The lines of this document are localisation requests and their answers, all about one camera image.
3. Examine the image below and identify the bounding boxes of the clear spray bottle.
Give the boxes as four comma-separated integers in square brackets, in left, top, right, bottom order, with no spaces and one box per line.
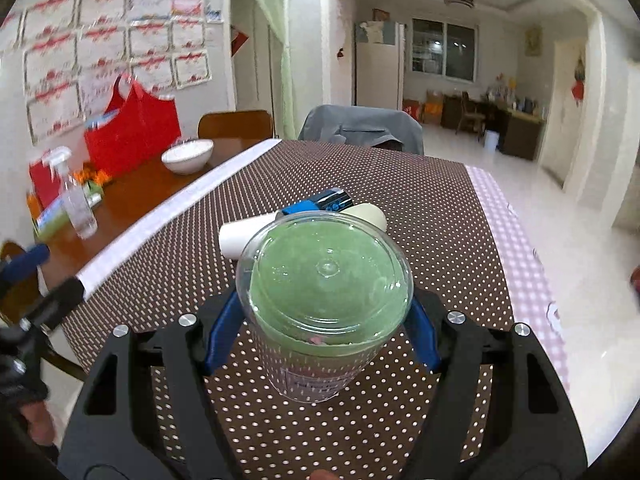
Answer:
[42,146,98,240]

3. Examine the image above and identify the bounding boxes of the blue cylindrical cup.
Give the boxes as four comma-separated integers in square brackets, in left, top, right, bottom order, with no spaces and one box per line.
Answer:
[278,188,354,218]

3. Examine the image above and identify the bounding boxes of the small framed wall picture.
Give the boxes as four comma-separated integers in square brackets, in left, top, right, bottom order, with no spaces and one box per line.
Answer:
[525,25,542,58]

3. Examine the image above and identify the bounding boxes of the white paper cup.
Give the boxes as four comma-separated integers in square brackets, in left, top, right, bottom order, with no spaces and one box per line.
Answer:
[218,211,278,261]

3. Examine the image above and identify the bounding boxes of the window with dark panes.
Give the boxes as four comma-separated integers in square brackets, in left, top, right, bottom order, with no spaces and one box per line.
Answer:
[411,18,477,82]

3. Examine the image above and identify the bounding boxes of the green tray box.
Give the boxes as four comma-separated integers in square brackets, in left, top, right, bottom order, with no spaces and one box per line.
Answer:
[34,181,104,243]

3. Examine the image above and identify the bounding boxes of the clear plastic labelled cup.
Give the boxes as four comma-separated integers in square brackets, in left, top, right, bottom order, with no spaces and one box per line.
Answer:
[235,211,413,403]

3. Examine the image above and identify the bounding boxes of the wooden desk chair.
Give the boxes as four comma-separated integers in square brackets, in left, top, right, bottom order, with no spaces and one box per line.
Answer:
[456,91,486,140]

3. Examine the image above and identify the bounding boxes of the near wooden chair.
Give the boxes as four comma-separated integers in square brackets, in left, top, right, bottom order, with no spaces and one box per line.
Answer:
[1,240,87,382]

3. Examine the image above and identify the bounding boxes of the red hanging door ornament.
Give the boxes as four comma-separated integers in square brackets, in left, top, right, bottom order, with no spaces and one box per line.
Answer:
[570,58,586,105]

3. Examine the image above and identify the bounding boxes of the dark wooden desk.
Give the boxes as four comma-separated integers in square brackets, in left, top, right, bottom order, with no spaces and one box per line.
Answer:
[440,94,544,162]

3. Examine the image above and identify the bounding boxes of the red felt bag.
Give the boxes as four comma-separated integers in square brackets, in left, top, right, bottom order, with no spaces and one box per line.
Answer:
[84,76,181,178]

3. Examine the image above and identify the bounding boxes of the red envelope pack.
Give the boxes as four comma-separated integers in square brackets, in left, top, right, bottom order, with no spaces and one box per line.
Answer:
[28,159,61,209]

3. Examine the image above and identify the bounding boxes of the green door curtain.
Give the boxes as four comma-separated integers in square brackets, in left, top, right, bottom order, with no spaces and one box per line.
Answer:
[255,0,296,140]

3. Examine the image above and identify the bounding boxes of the white refrigerator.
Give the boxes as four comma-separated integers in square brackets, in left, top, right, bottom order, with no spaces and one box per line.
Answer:
[355,21,406,110]

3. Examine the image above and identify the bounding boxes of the left human hand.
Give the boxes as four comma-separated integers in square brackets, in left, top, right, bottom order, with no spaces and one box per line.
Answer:
[20,401,56,446]

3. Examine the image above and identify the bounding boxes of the white ceramic bowl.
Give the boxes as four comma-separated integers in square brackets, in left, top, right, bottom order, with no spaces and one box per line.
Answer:
[160,139,215,176]

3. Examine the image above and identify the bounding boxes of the right human hand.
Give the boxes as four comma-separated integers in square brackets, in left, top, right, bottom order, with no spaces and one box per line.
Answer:
[309,469,340,480]

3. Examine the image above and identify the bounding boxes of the brown polka dot tablecloth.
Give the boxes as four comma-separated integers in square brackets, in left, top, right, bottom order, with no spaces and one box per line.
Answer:
[60,138,522,480]

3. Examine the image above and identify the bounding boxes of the pale yellow cup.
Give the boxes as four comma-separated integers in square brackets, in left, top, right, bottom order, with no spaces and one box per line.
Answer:
[343,203,387,232]

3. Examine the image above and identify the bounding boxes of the brown wooden chair back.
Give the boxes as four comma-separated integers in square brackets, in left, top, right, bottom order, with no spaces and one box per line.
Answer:
[198,110,274,141]

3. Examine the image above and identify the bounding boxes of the orange cardboard box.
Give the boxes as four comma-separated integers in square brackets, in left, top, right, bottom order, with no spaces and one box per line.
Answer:
[422,90,444,125]

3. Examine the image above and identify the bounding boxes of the grey covered chair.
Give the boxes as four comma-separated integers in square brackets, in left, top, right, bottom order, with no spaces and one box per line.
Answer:
[298,104,424,155]

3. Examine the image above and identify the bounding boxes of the white waste bucket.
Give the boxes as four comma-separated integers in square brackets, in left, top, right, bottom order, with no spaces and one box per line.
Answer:
[483,130,500,153]

